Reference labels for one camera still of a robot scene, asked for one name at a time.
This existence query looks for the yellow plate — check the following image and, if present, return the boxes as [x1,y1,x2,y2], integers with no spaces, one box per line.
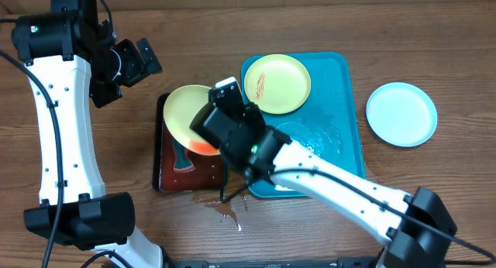
[163,84,220,156]
[243,54,312,115]

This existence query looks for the wet sponge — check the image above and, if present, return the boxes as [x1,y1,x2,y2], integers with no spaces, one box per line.
[172,139,195,173]

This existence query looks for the light blue plate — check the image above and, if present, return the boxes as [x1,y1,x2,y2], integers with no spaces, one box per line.
[366,82,438,148]

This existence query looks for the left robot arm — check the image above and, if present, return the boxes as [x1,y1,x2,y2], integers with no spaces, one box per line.
[12,0,169,267]

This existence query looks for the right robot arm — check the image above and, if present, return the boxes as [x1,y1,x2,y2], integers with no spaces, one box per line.
[190,103,457,268]

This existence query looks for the black tray with red water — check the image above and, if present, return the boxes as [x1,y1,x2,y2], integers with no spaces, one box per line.
[152,93,227,192]

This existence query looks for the teal plastic tray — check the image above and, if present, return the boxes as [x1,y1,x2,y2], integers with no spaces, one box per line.
[263,51,366,178]

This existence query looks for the yellow plate top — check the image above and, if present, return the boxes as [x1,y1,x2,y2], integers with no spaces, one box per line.
[243,54,312,115]

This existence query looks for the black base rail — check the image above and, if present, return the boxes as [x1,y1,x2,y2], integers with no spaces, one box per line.
[166,256,377,268]

